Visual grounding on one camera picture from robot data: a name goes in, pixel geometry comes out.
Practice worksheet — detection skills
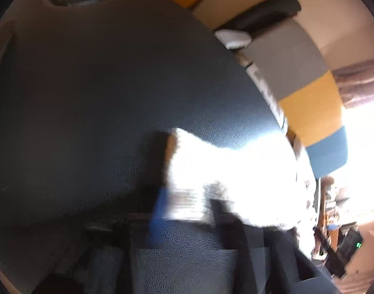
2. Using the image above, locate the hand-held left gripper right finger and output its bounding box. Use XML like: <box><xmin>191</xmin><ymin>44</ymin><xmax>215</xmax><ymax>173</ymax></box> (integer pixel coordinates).
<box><xmin>210</xmin><ymin>199</ymin><xmax>343</xmax><ymax>294</ymax></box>

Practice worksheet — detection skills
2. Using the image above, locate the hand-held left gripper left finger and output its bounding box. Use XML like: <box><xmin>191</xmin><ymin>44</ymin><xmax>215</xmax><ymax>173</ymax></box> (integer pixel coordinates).
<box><xmin>86</xmin><ymin>130</ymin><xmax>177</xmax><ymax>294</ymax></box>

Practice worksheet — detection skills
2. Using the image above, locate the white knit sweater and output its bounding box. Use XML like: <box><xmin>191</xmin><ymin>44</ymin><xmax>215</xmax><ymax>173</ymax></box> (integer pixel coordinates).
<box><xmin>165</xmin><ymin>128</ymin><xmax>301</xmax><ymax>230</ymax></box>

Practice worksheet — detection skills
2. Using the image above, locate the patterned beige curtain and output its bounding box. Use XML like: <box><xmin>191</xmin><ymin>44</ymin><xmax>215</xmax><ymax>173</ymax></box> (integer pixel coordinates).
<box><xmin>332</xmin><ymin>58</ymin><xmax>374</xmax><ymax>108</ymax></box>

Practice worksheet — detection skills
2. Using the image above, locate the grey yellow blue sofa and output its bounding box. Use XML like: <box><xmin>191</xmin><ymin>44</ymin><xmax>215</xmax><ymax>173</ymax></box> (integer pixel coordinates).
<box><xmin>214</xmin><ymin>21</ymin><xmax>350</xmax><ymax>179</ymax></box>

